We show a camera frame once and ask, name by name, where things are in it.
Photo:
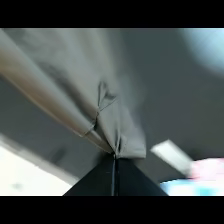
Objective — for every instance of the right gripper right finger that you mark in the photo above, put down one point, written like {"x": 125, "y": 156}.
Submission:
{"x": 133, "y": 181}

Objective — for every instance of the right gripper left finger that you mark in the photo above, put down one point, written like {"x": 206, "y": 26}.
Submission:
{"x": 98, "y": 181}

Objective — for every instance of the grey garment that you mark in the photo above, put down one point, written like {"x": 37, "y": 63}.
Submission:
{"x": 76, "y": 80}

